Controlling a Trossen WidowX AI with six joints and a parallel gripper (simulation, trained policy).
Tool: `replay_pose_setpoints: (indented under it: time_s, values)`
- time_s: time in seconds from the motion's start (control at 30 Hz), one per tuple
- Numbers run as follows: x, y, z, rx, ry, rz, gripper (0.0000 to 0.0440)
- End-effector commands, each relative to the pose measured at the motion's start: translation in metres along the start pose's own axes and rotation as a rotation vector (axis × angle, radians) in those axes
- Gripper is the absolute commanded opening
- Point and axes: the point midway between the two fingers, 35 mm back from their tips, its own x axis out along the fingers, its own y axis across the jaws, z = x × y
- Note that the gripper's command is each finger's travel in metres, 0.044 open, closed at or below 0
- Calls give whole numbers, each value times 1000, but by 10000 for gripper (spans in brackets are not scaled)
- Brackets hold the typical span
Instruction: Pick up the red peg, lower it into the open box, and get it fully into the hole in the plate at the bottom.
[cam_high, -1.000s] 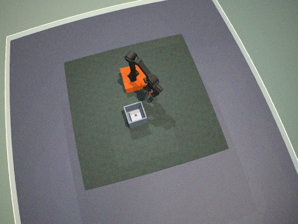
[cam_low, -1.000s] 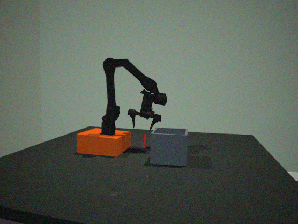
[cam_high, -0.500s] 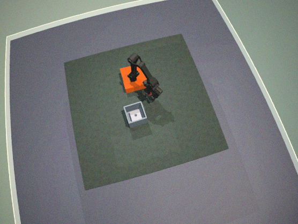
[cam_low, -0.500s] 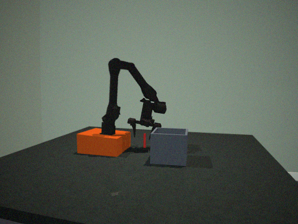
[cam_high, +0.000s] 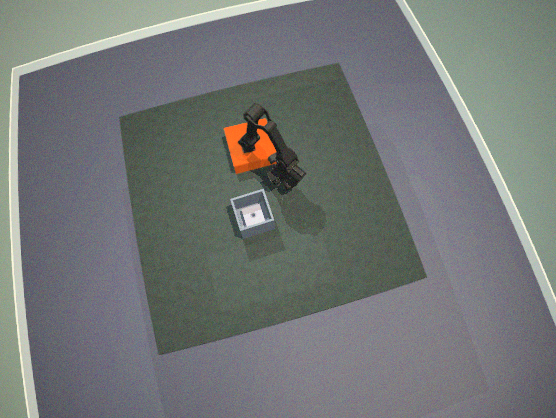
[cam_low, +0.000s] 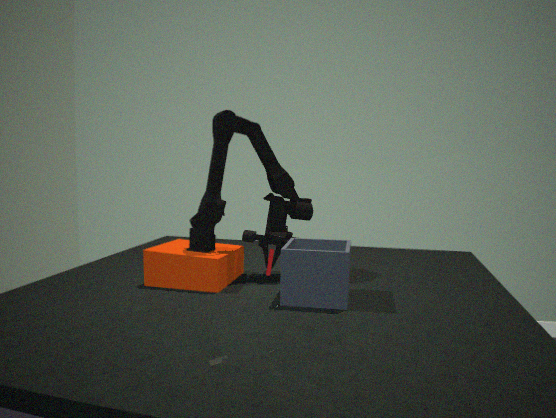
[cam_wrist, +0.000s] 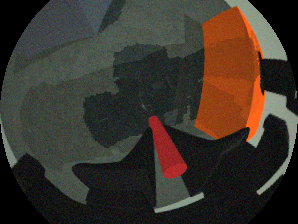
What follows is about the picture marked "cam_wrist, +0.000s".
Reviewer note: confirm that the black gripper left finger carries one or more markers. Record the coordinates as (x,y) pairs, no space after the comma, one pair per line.
(135,172)

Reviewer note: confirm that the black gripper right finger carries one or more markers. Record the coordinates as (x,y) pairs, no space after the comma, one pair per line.
(202,155)

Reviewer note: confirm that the red peg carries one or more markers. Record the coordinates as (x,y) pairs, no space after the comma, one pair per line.
(172,164)

